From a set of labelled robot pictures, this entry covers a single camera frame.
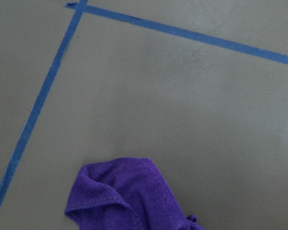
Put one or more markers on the purple cloth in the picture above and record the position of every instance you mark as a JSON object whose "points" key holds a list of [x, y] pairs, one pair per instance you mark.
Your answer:
{"points": [[125, 194]]}

